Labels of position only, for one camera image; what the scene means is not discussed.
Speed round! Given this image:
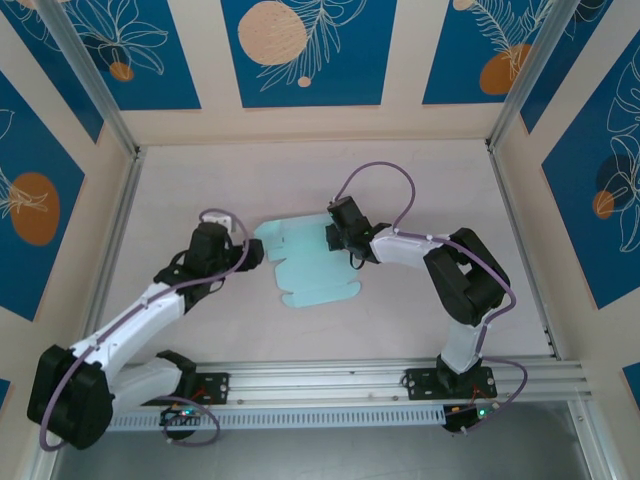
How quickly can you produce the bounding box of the light teal paper box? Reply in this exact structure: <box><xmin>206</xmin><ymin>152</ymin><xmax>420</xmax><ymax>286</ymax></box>
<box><xmin>253</xmin><ymin>212</ymin><xmax>362</xmax><ymax>310</ymax></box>

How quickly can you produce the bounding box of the grey metal sheet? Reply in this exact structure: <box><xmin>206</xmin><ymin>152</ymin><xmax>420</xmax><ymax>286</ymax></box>
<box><xmin>47</xmin><ymin>402</ymin><xmax>609</xmax><ymax>480</ymax></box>

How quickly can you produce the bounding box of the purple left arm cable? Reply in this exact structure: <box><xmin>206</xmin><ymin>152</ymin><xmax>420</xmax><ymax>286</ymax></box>
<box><xmin>39</xmin><ymin>207</ymin><xmax>250</xmax><ymax>452</ymax></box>

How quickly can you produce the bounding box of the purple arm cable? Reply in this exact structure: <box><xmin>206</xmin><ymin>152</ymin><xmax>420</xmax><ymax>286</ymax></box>
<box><xmin>335</xmin><ymin>162</ymin><xmax>529</xmax><ymax>436</ymax></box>
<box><xmin>39</xmin><ymin>207</ymin><xmax>250</xmax><ymax>452</ymax></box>

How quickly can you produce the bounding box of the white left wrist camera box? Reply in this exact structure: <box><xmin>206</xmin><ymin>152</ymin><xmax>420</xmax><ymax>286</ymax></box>
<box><xmin>201</xmin><ymin>211</ymin><xmax>234</xmax><ymax>233</ymax></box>

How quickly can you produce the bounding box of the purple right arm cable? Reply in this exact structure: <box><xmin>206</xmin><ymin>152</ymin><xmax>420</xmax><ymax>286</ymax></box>
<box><xmin>335</xmin><ymin>162</ymin><xmax>529</xmax><ymax>436</ymax></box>

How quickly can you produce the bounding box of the aluminium side rail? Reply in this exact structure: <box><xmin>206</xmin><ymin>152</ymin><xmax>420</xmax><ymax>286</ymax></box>
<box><xmin>487</xmin><ymin>144</ymin><xmax>564</xmax><ymax>361</ymax></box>
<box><xmin>72</xmin><ymin>149</ymin><xmax>147</xmax><ymax>372</ymax></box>

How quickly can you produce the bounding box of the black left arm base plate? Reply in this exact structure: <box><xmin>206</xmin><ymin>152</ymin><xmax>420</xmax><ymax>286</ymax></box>
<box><xmin>164</xmin><ymin>371</ymin><xmax>232</xmax><ymax>406</ymax></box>

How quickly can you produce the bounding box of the aluminium mounting rail beam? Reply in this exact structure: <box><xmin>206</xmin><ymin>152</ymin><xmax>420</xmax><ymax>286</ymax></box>
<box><xmin>99</xmin><ymin>357</ymin><xmax>596</xmax><ymax>412</ymax></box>

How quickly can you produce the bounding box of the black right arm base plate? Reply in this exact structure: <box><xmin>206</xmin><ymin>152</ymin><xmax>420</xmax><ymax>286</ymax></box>
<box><xmin>403</xmin><ymin>366</ymin><xmax>499</xmax><ymax>401</ymax></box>

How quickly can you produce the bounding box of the grey slotted cable duct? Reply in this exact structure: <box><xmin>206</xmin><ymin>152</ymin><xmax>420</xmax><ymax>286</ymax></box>
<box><xmin>107</xmin><ymin>405</ymin><xmax>449</xmax><ymax>432</ymax></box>

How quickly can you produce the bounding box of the aluminium frame post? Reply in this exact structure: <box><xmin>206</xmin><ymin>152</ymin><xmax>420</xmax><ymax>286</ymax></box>
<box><xmin>485</xmin><ymin>0</ymin><xmax>589</xmax><ymax>151</ymax></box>
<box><xmin>35</xmin><ymin>0</ymin><xmax>146</xmax><ymax>161</ymax></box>

